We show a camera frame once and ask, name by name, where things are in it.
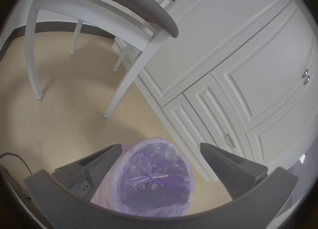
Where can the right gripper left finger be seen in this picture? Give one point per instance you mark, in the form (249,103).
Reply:
(92,173)

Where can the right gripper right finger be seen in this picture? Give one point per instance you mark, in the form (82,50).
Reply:
(231,170)

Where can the purple plastic bag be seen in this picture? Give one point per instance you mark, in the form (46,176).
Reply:
(154,173)

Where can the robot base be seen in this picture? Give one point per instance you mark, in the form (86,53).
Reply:
(11,183)

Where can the pale grey trash bin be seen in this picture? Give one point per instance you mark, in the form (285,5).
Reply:
(106,193)

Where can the white wardrobe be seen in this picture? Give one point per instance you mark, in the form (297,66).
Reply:
(248,61)

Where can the white chair grey cushions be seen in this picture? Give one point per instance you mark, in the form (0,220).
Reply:
(149,17)

